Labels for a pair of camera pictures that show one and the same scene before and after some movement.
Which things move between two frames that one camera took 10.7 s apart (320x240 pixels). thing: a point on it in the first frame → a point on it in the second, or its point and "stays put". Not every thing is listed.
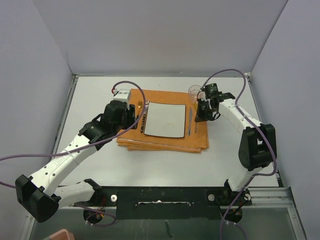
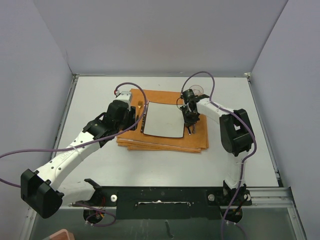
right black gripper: [200, 117] → [188, 122]
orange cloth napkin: [196, 137] stays put
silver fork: [146, 107] stays put
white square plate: [165, 119] stays put
